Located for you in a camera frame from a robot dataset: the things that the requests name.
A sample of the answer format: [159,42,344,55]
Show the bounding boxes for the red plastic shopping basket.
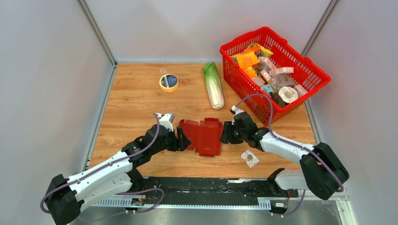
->
[220,27,331,124]

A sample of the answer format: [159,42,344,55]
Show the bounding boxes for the yellow masking tape roll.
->
[159,74,179,93]

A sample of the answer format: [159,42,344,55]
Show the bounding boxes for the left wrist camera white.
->
[155,112,175,131]

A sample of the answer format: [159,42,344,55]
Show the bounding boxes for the toilet paper roll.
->
[277,87,299,104]

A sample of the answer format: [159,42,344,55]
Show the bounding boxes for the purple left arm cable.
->
[39,113,165,222]

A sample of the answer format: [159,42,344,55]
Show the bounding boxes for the pink white long box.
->
[269,67,294,75]

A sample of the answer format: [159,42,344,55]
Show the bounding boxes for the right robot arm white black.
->
[220,111,350,200]

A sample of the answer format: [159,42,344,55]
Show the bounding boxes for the yellow snack bag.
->
[245,43,274,58]

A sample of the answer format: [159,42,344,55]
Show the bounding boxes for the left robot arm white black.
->
[40,125,191,225]

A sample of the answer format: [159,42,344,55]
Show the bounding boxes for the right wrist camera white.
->
[230,105,245,116]

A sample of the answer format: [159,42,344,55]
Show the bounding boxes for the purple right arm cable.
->
[234,93,345,218]

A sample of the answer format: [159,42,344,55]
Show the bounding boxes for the aluminium frame rail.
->
[63,175,352,212]

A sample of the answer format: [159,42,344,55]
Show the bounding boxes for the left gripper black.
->
[151,126,192,155]

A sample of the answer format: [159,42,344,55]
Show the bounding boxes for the orange snack box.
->
[232,51,260,69]

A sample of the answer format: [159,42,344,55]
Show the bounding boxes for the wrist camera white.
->
[155,112,175,131]
[230,105,245,116]

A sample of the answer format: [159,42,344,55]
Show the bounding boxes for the napa cabbage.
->
[202,62,225,110]

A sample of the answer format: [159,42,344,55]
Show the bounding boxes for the small clear plastic packet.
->
[241,150,260,168]

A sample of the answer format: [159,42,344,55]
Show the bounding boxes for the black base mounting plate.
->
[129,177,298,206]

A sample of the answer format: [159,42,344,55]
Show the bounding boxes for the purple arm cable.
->
[39,113,165,222]
[234,93,345,218]

